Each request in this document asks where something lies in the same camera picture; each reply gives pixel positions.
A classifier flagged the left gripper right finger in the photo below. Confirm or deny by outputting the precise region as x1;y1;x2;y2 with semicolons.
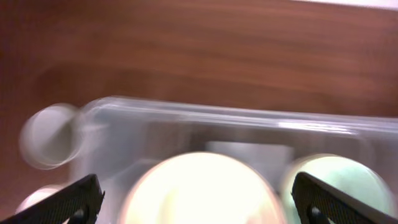
292;172;397;224

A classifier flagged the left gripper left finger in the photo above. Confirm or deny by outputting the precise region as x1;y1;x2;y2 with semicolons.
1;174;105;224

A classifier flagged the cream plastic cup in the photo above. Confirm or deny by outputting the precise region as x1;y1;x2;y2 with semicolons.
15;185;63;214

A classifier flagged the light green small bowl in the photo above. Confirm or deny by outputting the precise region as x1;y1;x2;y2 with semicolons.
279;154;397;223

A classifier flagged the grey plastic cup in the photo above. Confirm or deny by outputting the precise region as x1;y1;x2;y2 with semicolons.
19;103;80;170

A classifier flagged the cream bowl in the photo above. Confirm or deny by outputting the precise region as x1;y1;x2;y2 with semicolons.
118;152;287;224

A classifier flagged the clear plastic storage bin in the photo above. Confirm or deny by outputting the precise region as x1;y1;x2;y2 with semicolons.
70;97;397;223

